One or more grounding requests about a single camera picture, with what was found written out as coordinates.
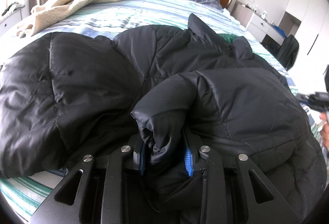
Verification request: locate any white window side cabinet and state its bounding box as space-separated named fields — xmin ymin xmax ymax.
xmin=0 ymin=2 xmax=25 ymax=34

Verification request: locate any black puffer jacket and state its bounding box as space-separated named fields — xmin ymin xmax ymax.
xmin=1 ymin=14 xmax=327 ymax=223

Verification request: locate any white desk with drawers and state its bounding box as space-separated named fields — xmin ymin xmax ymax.
xmin=231 ymin=1 xmax=284 ymax=45

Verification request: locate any black chair with clothes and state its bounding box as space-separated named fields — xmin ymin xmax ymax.
xmin=276 ymin=34 xmax=299 ymax=70

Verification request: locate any white wardrobe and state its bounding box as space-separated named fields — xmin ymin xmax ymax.
xmin=285 ymin=0 xmax=328 ymax=94

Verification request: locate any striped blue green duvet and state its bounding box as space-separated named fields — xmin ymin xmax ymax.
xmin=1 ymin=0 xmax=327 ymax=223

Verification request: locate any cream fleece garment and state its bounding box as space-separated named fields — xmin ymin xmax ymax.
xmin=13 ymin=0 xmax=121 ymax=38

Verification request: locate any person's right hand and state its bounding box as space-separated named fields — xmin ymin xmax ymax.
xmin=320 ymin=113 xmax=329 ymax=148

